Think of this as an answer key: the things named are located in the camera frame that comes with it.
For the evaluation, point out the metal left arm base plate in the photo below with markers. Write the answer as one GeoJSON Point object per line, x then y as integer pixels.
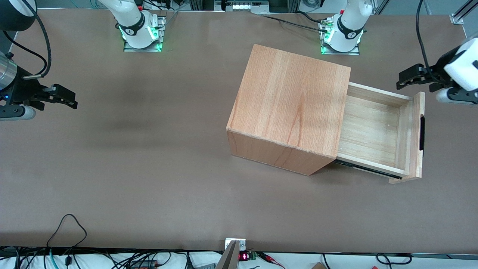
{"type": "Point", "coordinates": [354, 51]}

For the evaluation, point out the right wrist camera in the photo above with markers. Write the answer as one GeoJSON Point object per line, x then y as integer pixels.
{"type": "Point", "coordinates": [16, 113]}

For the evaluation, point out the grey camera post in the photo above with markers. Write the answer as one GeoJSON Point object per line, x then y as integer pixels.
{"type": "Point", "coordinates": [229, 257]}

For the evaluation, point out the light wooden drawer cabinet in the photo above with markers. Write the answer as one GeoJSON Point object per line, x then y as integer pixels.
{"type": "Point", "coordinates": [291, 97]}

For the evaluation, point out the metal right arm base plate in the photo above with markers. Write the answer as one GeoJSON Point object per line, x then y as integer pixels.
{"type": "Point", "coordinates": [129, 48]}

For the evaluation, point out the orange black device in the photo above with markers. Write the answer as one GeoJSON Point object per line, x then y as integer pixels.
{"type": "Point", "coordinates": [143, 264]}

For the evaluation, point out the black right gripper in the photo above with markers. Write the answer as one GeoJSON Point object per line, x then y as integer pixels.
{"type": "Point", "coordinates": [23, 90]}

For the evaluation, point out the cardboard piece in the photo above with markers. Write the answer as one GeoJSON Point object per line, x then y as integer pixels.
{"type": "Point", "coordinates": [317, 266]}

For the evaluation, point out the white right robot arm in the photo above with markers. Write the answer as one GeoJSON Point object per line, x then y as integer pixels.
{"type": "Point", "coordinates": [130, 18]}

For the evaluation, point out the aluminium frame corner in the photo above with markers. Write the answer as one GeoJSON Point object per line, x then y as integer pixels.
{"type": "Point", "coordinates": [461, 15]}

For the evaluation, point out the white lit device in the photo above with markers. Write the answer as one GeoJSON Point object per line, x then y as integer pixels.
{"type": "Point", "coordinates": [244, 5]}

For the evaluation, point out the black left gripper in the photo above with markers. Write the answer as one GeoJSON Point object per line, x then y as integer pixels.
{"type": "Point", "coordinates": [440, 72]}

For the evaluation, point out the small metal bracket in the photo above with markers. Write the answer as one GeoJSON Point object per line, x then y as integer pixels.
{"type": "Point", "coordinates": [241, 243]}

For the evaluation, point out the red digit display module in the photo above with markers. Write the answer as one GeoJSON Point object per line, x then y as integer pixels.
{"type": "Point", "coordinates": [244, 256]}

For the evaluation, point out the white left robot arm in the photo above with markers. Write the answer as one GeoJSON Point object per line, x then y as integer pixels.
{"type": "Point", "coordinates": [465, 65]}

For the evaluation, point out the wooden drawer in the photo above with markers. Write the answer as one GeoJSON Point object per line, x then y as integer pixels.
{"type": "Point", "coordinates": [369, 127]}

